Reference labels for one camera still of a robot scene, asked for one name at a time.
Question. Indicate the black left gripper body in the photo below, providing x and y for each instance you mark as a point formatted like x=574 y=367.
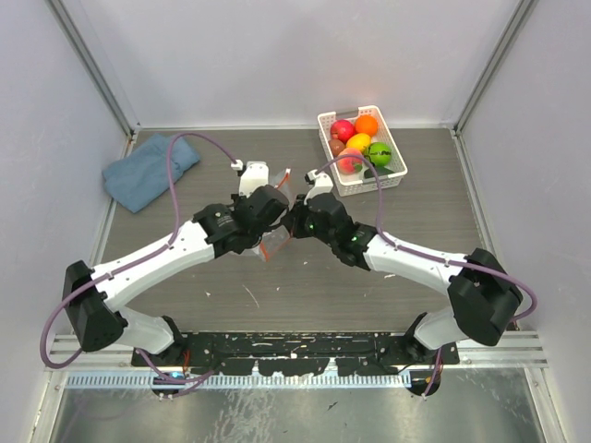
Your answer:
x=257 y=238

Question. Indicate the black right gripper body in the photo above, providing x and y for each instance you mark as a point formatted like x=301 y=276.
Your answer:
x=303 y=224

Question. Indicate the clear zip bag orange zipper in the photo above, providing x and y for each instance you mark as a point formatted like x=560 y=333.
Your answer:
x=273 y=241

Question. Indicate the pink toy peach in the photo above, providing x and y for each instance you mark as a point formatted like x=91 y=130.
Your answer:
x=349 y=161

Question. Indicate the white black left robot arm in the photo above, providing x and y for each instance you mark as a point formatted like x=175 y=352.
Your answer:
x=97 y=298

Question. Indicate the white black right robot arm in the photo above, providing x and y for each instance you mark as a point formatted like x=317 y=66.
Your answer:
x=481 y=302

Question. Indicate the white perforated plastic basket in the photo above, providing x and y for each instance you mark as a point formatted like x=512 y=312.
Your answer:
x=356 y=183

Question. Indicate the brown toy kiwi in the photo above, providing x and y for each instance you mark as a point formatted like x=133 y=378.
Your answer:
x=336 y=146

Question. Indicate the dark green toy avocado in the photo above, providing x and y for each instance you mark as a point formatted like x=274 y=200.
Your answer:
x=380 y=171

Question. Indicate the yellow toy lemon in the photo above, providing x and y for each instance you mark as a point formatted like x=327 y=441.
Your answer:
x=359 y=142

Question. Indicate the green toy fruit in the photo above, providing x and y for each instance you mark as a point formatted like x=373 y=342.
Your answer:
x=379 y=154

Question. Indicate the red toy apple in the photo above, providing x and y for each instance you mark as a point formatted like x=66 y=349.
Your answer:
x=342 y=130

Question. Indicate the orange toy fruit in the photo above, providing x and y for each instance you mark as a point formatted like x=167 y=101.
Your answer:
x=367 y=124

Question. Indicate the blue folded cloth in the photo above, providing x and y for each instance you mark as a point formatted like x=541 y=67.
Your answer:
x=141 y=177

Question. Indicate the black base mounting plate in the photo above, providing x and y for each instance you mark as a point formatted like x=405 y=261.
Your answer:
x=294 y=354

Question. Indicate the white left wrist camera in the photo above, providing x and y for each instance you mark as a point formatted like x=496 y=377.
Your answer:
x=252 y=175

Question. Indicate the blue slotted cable duct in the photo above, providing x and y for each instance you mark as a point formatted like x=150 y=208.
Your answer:
x=148 y=380

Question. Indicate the left aluminium corner post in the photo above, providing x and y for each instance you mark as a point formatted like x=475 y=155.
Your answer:
x=75 y=24

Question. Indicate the aluminium corner post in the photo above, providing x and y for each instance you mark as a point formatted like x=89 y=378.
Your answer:
x=503 y=46
x=75 y=24

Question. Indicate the right aluminium corner post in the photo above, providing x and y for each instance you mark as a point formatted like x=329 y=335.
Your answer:
x=503 y=46

